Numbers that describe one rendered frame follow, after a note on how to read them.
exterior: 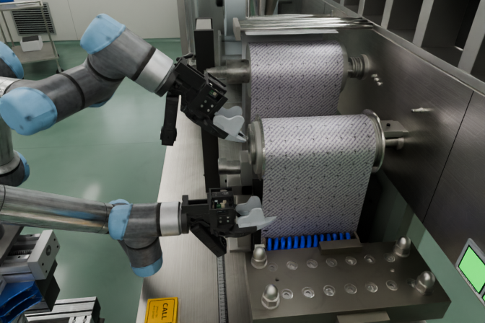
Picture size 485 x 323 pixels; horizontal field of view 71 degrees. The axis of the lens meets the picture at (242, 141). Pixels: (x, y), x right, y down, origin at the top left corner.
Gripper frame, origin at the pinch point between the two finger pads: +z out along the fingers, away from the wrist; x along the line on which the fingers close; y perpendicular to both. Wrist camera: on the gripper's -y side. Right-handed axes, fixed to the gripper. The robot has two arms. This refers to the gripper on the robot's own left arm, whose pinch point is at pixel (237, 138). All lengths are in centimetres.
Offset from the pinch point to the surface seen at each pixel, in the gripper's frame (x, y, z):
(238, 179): 2.9, -10.2, 8.8
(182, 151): 53, -40, 10
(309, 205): -6.9, -1.1, 21.4
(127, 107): 285, -161, 4
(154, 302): -14.2, -40.2, 6.1
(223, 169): 0.9, -9.1, 3.1
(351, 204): -6.9, 4.7, 29.4
